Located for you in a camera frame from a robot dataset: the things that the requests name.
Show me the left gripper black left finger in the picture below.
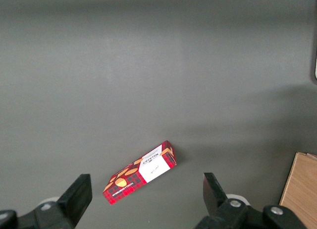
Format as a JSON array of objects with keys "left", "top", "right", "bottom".
[{"left": 0, "top": 173, "right": 93, "bottom": 229}]

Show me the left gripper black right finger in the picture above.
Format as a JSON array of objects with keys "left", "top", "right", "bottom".
[{"left": 195, "top": 172, "right": 309, "bottom": 229}]

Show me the wooden drawer cabinet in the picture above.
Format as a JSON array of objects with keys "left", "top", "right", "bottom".
[{"left": 279, "top": 152, "right": 317, "bottom": 229}]

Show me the red tartan cookie box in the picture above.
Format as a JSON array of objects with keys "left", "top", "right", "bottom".
[{"left": 102, "top": 140, "right": 178, "bottom": 206}]

